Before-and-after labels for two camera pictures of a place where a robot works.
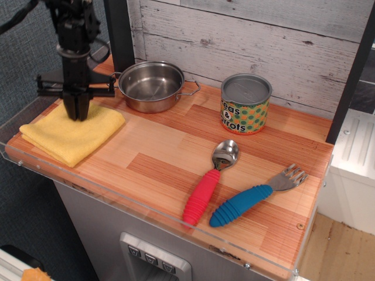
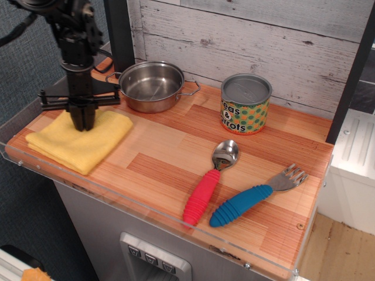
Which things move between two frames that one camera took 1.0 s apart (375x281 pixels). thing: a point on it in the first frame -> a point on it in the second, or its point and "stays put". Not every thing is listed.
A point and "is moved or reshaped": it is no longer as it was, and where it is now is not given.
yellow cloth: [67, 141] is moved or reshaped
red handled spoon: [225, 153] stays put
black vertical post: [120, 34] stays put
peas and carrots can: [244, 102] stays put
